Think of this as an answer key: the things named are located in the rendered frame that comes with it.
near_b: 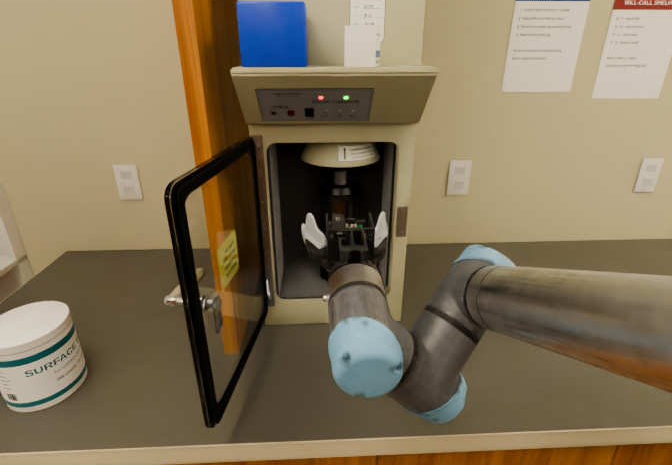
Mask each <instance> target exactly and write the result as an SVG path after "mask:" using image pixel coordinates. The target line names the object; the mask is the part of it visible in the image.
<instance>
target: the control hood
mask: <svg viewBox="0 0 672 465"><path fill-rule="evenodd" d="M438 70H439V69H437V67H430V66H422V65H379V66H376V67H345V66H344V65H307V66H306V67H243V66H238V67H232V69H231V70H230V74H231V77H232V80H233V83H234V87H235V90H236V93H237V96H238V100H239V103H240V106H241V109H242V113H243V116H244V119H245V122H246V123H247V124H348V123H418V122H419V121H420V119H421V117H422V114H423V111H424V109H425V106H426V104H427V101H428V98H429V96H430V93H431V91H432V88H433V85H434V83H435V80H436V78H437V75H438ZM313 88H374V94H373V99H372V105H371V110H370V116H369V121H262V116H261V112H260V108H259V104H258V100H257V95H256V91H255V89H313Z"/></svg>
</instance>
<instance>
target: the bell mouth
mask: <svg viewBox="0 0 672 465"><path fill-rule="evenodd" d="M301 159H302V160H303V161H304V162H306V163H309V164H312V165H316V166H323V167H334V168H347V167H359V166H365V165H369V164H373V163H375V162H377V161H378V160H379V159H380V155H379V153H378V150H377V148H376V145H375V143H374V142H325V143H306V145H305V147H304V150H303V152H302V154H301Z"/></svg>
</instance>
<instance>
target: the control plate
mask: <svg viewBox="0 0 672 465"><path fill-rule="evenodd" d="M255 91H256V95H257V100H258V104H259V108H260V112H261V116H262V121H369V116H370V110H371V105H372V99H373V94H374V88H313V89H255ZM320 95H322V96H324V99H322V100H319V99H318V96H320ZM345 95H347V96H349V99H347V100H345V99H343V96H345ZM305 108H314V117H305ZM289 110H293V111H294V112H295V115H294V116H288V115H287V111H289ZM324 110H327V111H328V113H327V114H326V115H325V114H324V113H323V111H324ZM338 110H341V111H342V113H340V115H339V114H338V113H337V111H338ZM351 110H355V113H354V114H352V113H350V111H351ZM271 111H276V112H277V114H276V115H272V114H271Z"/></svg>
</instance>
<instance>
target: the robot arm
mask: <svg viewBox="0 0 672 465"><path fill-rule="evenodd" d="M345 220H346V222H345ZM371 226H372V227H371ZM367 231H370V236H367V235H368V233H367ZM301 232H302V237H303V240H304V243H305V245H306V249H307V251H308V254H309V256H310V258H311V259H312V260H313V261H315V262H316V263H318V264H320V265H322V266H323V267H324V268H325V269H326V270H328V271H329V274H328V284H327V293H328V294H325V295H323V302H328V320H329V340H328V352H329V357H330V360H331V365H332V374H333V377H334V380H335V382H336V383H337V385H338V386H339V387H340V388H341V389H342V390H343V391H344V392H346V393H348V394H350V395H352V396H355V395H361V396H362V397H363V398H374V397H379V396H382V395H384V394H387V395H388V396H390V397H391V398H393V399H394V400H395V401H397V402H398V403H400V404H401V406H402V407H403V408H404V409H405V410H407V411H408V412H410V413H413V414H416V415H417V416H419V417H421V418H422V419H424V420H426V421H428V422H431V423H435V424H441V423H445V422H448V421H450V420H452V419H453V418H455V417H456V416H457V415H458V414H459V413H460V411H461V410H462V408H463V406H464V404H465V397H466V392H467V386H466V382H465V380H464V378H463V376H462V375H461V373H460V371H461V370H462V368H463V367H464V365H465V363H466V362H467V360H468V359H469V357H470V355H471V354H472V352H473V351H474V349H475V347H476V346H477V344H478V342H479V341H480V339H481V338H482V336H483V334H484V333H485V331H486V330H487V329H488V330H491V331H494V332H497V333H500V334H503V335H506V336H509V337H511V338H514V339H517V340H520V341H523V342H526V343H529V344H531V345H534V346H537V347H540V348H543V349H546V350H549V351H551V352H554V353H557V354H560V355H563V356H566V357H569V358H571V359H574V360H577V361H580V362H583V363H586V364H589V365H592V366H594V367H597V368H600V369H603V370H606V371H609V372H612V373H614V374H617V375H620V376H623V377H626V378H629V379H632V380H634V381H637V382H640V383H643V384H646V385H649V386H652V387H654V388H657V389H660V390H663V391H666V392H669V393H672V276H665V275H648V274H632V273H616V272H600V271H583V270H567V269H551V268H535V267H518V266H515V265H514V263H513V262H512V261H511V260H509V259H508V258H507V257H506V256H504V255H503V254H501V253H499V252H498V251H496V250H494V249H492V248H489V247H487V248H486V247H484V246H482V245H470V246H468V247H467V248H466V249H465V250H464V251H463V253H462V254H461V255H460V257H459V258H458V259H457V260H455V261H454V262H453V264H452V265H451V267H450V271H449V272H448V274H447V275H446V277H445V278H444V280H443V281H442V283H441V284H440V286H439V287H438V289H437V290H436V292H435V293H434V295H433V296H432V298H431V299H430V301H429V302H428V304H427V305H426V307H425V308H424V310H423V311H422V313H421V314H420V316H419V317H418V319H417V320H416V322H415V323H414V325H413V326H412V328H411V329H410V331H409V330H407V329H406V328H404V327H403V326H401V325H400V324H399V323H398V322H396V321H395V320H394V319H393V318H392V316H391V314H390V310H389V306H388V302H387V297H386V293H385V289H384V286H383V282H382V278H381V276H380V274H379V273H378V270H377V268H376V266H375V265H376V264H377V263H378V262H380V261H381V260H382V259H383V258H384V256H385V254H386V246H387V237H388V225H387V223H386V218H385V212H381V214H380V215H379V218H378V222H377V225H376V228H375V226H374V223H373V220H372V216H371V213H369V216H368V227H366V220H365V219H356V222H355V218H345V219H344V214H333V215H332V221H329V222H328V214H326V233H327V239H326V237H325V235H324V234H323V233H322V232H321V231H320V230H319V229H318V227H317V224H316V221H315V218H314V216H313V215H312V214H311V213H308V214H307V216H306V223H303V224H302V226H301Z"/></svg>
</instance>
